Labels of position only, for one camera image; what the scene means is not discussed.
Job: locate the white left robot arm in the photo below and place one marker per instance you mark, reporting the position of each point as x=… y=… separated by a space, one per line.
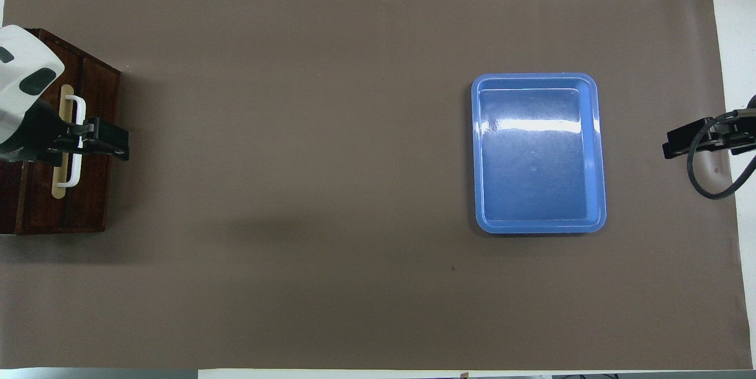
x=23 y=66

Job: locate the brown table mat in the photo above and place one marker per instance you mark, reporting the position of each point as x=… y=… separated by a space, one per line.
x=295 y=190

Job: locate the blue plastic tray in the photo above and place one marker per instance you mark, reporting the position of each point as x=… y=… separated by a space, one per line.
x=537 y=154

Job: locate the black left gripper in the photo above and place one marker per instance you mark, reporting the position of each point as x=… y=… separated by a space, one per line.
x=41 y=137

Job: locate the dark wooden cabinet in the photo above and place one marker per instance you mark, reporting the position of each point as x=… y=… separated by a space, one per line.
x=100 y=196

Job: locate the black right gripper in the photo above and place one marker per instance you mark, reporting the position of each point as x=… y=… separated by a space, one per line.
x=741 y=140

